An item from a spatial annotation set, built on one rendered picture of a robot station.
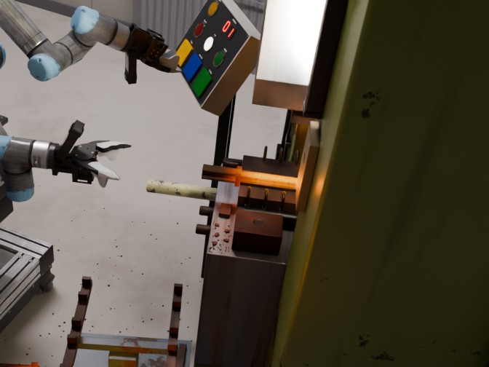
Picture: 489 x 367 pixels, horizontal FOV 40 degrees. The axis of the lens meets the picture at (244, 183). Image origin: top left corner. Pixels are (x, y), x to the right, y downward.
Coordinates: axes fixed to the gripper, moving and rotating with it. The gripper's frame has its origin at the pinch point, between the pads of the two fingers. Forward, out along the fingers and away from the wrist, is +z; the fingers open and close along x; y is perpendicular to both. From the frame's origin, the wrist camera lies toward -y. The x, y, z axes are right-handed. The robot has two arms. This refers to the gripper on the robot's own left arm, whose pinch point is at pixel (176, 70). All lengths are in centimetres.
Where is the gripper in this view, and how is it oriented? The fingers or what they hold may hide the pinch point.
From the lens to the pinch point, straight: 209.9
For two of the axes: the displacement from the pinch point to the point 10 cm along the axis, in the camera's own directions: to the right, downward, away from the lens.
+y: 5.6, -7.4, -3.6
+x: -3.5, -6.1, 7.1
